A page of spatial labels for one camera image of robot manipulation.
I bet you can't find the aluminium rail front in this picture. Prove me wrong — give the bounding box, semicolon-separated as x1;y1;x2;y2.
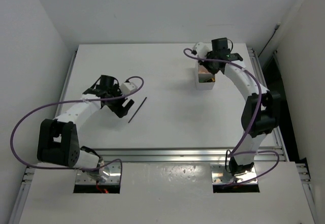
95;146;286;163

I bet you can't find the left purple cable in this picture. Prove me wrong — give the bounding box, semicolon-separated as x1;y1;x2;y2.
10;76;145;172

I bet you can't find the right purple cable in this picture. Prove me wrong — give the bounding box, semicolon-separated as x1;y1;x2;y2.
183;48;280;185

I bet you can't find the black thin pencil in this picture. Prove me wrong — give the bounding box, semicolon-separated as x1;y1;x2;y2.
128;97;148;123

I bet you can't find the black gold lipstick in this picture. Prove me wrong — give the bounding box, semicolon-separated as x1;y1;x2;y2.
201;76;215;83

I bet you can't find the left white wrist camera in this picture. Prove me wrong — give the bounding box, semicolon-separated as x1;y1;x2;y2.
119;82;138;95

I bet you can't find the black wall cable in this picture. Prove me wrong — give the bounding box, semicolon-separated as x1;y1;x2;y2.
258;22;281;57

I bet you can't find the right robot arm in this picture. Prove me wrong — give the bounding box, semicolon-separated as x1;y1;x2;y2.
192;38;280;176

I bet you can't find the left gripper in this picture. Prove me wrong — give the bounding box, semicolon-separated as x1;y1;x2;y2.
106;83;134;117

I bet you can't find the white three-compartment organizer box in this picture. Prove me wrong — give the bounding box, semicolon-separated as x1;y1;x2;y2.
194;61;215;90

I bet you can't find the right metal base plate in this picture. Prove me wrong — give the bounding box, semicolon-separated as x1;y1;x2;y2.
210;164;258;185

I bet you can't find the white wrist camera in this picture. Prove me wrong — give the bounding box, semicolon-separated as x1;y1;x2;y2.
119;82;138;95
191;42;212;58

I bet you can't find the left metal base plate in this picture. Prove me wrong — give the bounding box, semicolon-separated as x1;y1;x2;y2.
75;161;121;185

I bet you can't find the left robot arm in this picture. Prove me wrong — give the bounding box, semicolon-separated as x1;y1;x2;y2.
37;75;137;169

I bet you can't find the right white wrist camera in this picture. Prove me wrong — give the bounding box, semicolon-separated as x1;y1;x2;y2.
191;42;212;58

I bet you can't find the metal base plate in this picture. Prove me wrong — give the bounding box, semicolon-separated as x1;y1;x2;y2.
75;161;121;185
210;164;258;185

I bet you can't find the purple cable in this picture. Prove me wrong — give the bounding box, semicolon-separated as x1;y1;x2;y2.
10;76;145;172
183;48;280;185

